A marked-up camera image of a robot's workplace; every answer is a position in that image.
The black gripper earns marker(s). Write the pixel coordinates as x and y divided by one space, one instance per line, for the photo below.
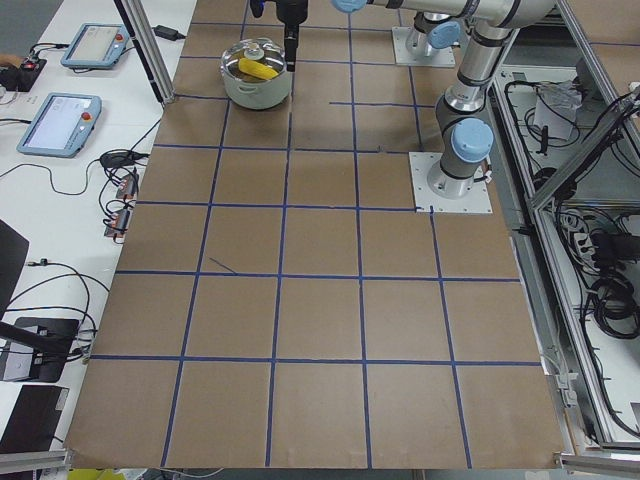
294 10

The glass pot lid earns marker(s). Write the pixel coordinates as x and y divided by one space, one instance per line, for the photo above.
262 49

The yellow corn cob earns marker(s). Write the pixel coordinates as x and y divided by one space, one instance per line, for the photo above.
257 69

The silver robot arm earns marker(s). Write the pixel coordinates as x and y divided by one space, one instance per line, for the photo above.
468 140
431 33

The pale green cooking pot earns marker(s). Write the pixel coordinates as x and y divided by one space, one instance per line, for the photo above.
258 96

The black power adapter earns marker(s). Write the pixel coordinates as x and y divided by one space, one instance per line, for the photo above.
167 33

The upper teach pendant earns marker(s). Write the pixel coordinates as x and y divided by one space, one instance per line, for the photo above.
96 46

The teach pendant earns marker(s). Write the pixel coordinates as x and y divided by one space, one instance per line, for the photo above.
62 125
96 46

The black mouse device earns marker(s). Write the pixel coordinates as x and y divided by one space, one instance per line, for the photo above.
120 158

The lower teach pendant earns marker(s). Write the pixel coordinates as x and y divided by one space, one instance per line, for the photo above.
62 125

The black monitor stand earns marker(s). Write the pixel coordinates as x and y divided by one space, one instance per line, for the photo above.
38 348

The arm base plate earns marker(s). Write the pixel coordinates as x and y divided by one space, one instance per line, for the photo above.
435 192
412 48

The left frame post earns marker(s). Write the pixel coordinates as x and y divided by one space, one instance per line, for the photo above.
135 20

